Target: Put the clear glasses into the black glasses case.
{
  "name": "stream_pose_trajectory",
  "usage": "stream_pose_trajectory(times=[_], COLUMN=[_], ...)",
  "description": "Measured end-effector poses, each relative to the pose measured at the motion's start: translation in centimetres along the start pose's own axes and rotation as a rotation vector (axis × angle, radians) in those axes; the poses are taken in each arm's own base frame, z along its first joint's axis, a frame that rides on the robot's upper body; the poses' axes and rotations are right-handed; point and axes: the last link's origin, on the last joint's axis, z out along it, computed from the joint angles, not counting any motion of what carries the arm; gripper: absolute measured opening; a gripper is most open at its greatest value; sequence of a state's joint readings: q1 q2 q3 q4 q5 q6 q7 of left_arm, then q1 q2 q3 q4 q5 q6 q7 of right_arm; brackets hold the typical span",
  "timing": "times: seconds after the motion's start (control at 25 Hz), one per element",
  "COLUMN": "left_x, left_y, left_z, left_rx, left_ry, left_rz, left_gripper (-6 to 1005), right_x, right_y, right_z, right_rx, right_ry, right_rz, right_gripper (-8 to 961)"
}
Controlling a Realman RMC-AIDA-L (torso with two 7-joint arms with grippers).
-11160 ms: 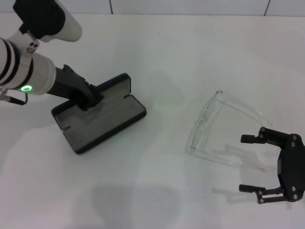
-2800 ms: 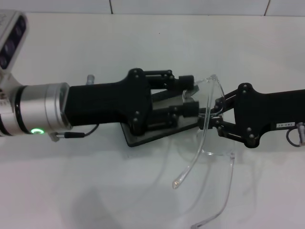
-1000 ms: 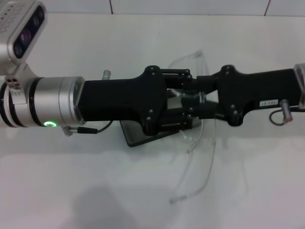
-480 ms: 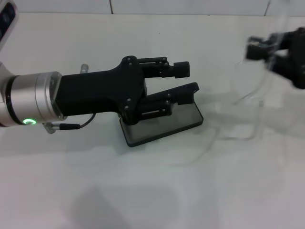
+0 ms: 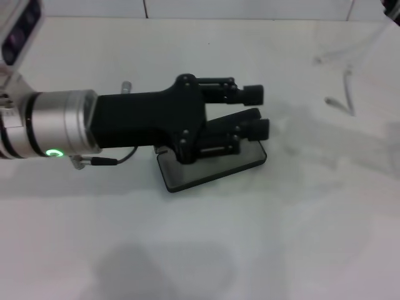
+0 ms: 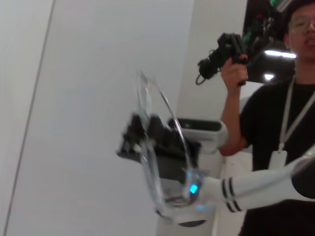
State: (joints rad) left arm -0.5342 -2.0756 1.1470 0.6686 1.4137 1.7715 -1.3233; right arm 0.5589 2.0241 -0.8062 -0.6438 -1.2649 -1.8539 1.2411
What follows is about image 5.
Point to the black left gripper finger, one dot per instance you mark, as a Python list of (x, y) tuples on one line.
[(259, 129), (253, 95)]

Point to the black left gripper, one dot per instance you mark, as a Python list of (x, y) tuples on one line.
[(143, 118)]

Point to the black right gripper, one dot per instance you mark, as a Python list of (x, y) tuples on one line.
[(393, 5)]

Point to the black glasses case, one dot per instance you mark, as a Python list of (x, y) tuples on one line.
[(218, 168)]

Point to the clear white glasses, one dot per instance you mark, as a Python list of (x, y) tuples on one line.
[(349, 90)]

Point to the silver cylindrical connector stub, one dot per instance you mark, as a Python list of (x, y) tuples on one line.
[(126, 87)]

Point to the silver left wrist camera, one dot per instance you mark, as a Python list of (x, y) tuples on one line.
[(18, 34)]

